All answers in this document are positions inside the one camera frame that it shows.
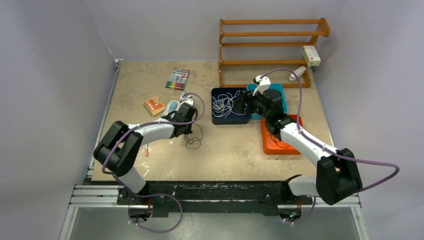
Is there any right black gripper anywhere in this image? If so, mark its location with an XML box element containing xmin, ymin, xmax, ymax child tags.
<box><xmin>233</xmin><ymin>87</ymin><xmax>271</xmax><ymax>121</ymax></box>

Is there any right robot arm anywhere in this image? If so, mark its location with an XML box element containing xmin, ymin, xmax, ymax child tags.
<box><xmin>234</xmin><ymin>89</ymin><xmax>363</xmax><ymax>205</ymax></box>

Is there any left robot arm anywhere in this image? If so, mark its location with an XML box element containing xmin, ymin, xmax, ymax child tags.
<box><xmin>93</xmin><ymin>103</ymin><xmax>205</xmax><ymax>205</ymax></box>

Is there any light blue tray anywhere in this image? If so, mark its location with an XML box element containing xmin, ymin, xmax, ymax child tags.
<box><xmin>246</xmin><ymin>83</ymin><xmax>288</xmax><ymax>121</ymax></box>

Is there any marker pen pack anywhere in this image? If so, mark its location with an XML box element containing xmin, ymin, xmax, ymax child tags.
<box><xmin>165</xmin><ymin>68</ymin><xmax>190</xmax><ymax>91</ymax></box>

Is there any dark blue tray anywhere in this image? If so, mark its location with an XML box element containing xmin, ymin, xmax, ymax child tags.
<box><xmin>211</xmin><ymin>87</ymin><xmax>250</xmax><ymax>125</ymax></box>

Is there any orange tray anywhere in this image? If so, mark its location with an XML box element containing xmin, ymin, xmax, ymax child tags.
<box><xmin>260</xmin><ymin>119</ymin><xmax>301</xmax><ymax>155</ymax></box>

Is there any white stapler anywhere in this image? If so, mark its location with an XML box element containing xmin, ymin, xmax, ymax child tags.
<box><xmin>289</xmin><ymin>66</ymin><xmax>306</xmax><ymax>81</ymax></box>

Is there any red pen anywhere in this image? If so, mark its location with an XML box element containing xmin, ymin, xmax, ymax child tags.
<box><xmin>144</xmin><ymin>144</ymin><xmax>150</xmax><ymax>157</ymax></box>

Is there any white staples box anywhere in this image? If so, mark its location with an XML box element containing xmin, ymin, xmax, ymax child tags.
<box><xmin>302</xmin><ymin>45</ymin><xmax>321</xmax><ymax>67</ymax></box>

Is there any wooden rack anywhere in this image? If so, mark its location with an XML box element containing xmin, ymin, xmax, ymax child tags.
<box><xmin>218</xmin><ymin>17</ymin><xmax>331</xmax><ymax>88</ymax></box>

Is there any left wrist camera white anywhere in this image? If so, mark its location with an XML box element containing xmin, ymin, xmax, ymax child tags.
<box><xmin>180</xmin><ymin>95</ymin><xmax>195</xmax><ymax>106</ymax></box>

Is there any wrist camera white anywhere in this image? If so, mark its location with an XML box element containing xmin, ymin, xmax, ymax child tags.
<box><xmin>180</xmin><ymin>95</ymin><xmax>195</xmax><ymax>106</ymax></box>
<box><xmin>252</xmin><ymin>75</ymin><xmax>271</xmax><ymax>96</ymax></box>

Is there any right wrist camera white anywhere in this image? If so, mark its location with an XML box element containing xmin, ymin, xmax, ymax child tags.
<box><xmin>252</xmin><ymin>75</ymin><xmax>271</xmax><ymax>96</ymax></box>

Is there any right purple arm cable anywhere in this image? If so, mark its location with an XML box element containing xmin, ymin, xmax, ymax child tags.
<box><xmin>259</xmin><ymin>67</ymin><xmax>401</xmax><ymax>194</ymax></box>

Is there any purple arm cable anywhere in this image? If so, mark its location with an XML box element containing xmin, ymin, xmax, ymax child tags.
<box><xmin>100</xmin><ymin>92</ymin><xmax>206</xmax><ymax>200</ymax></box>
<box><xmin>259</xmin><ymin>67</ymin><xmax>401</xmax><ymax>194</ymax></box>

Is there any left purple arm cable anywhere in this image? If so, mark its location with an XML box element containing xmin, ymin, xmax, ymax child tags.
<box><xmin>100</xmin><ymin>92</ymin><xmax>206</xmax><ymax>200</ymax></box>

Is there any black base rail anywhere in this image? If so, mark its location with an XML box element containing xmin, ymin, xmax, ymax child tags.
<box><xmin>117</xmin><ymin>180</ymin><xmax>313</xmax><ymax>219</ymax></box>

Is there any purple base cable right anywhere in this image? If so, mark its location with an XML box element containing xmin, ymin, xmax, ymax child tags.
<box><xmin>283</xmin><ymin>195</ymin><xmax>317</xmax><ymax>226</ymax></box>

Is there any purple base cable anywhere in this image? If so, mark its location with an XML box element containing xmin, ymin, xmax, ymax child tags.
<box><xmin>127</xmin><ymin>193</ymin><xmax>184</xmax><ymax>234</ymax></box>
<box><xmin>283</xmin><ymin>195</ymin><xmax>317</xmax><ymax>226</ymax></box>

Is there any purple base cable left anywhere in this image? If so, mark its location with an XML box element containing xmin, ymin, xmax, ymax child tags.
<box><xmin>127</xmin><ymin>193</ymin><xmax>184</xmax><ymax>234</ymax></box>

